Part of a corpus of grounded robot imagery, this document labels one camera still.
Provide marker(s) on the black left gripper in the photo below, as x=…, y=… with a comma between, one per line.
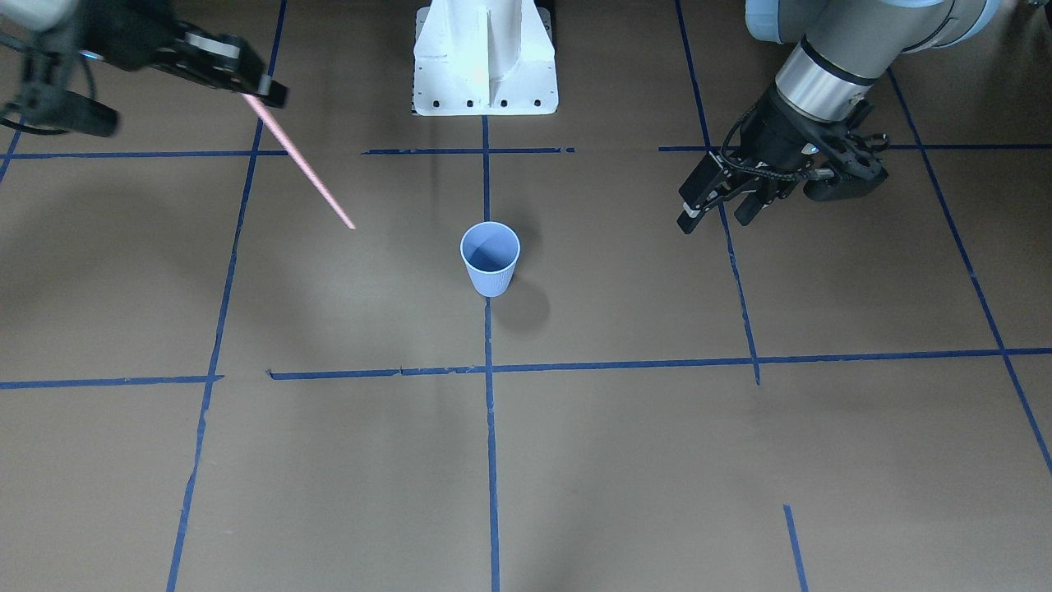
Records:
x=771, y=131

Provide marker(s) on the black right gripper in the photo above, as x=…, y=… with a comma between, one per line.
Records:
x=136, y=37

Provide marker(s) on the pink chopstick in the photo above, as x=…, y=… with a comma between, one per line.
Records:
x=298, y=158

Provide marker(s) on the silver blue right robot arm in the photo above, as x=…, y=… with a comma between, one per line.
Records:
x=89, y=26

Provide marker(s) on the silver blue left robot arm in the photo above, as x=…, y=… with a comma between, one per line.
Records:
x=841, y=48

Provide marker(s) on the blue ribbed cup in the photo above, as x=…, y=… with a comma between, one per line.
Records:
x=490, y=251

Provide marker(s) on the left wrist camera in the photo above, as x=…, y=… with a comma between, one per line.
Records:
x=852, y=168

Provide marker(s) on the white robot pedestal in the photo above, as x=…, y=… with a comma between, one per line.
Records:
x=485, y=58

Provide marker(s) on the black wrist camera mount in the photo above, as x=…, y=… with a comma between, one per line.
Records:
x=44, y=106

